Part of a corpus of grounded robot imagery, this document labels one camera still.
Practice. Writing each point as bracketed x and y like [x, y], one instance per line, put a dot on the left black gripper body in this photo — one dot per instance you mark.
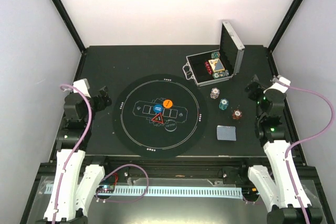
[102, 105]

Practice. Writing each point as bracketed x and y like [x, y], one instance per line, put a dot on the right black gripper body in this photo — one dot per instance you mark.
[253, 94]

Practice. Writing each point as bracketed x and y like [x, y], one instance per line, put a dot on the white purple chip stack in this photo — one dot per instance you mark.
[214, 93]

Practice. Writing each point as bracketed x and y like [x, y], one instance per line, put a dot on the blue small blind button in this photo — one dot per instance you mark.
[158, 108]

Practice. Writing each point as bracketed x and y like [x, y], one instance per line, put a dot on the red triangular dealer marker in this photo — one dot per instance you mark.
[158, 119]

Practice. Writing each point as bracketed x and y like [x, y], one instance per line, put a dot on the orange big blind button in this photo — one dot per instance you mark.
[167, 103]

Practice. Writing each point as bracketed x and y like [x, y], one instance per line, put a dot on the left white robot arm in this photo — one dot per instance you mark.
[71, 195]

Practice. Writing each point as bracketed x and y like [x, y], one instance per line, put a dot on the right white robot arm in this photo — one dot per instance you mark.
[280, 188]

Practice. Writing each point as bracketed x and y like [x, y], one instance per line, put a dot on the brown poker chip stack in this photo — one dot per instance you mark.
[237, 114]

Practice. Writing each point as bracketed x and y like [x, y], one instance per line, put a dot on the teal poker chip stack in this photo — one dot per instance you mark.
[223, 104]

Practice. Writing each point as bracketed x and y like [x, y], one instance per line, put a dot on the teal chips case front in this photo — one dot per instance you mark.
[221, 74]

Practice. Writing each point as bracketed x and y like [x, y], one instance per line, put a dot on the teal chips case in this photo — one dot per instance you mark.
[221, 74]
[215, 55]

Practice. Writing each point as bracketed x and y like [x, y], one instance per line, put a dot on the boxed card deck in case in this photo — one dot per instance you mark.
[216, 65]

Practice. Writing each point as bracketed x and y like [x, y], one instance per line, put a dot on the blue playing card deck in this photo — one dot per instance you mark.
[226, 133]

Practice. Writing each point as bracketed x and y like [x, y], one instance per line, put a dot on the teal chips case back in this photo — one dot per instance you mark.
[215, 55]

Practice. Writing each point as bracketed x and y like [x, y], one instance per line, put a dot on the red dice in case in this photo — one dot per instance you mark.
[208, 67]

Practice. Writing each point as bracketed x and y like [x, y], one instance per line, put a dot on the aluminium poker chip case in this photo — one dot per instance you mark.
[231, 51]

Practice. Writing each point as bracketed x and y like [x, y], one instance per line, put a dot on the round black poker mat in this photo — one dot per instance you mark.
[184, 123]

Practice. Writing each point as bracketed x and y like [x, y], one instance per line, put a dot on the small circuit board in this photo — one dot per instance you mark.
[106, 189]

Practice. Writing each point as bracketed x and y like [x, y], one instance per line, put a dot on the light blue cable duct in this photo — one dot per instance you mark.
[175, 191]

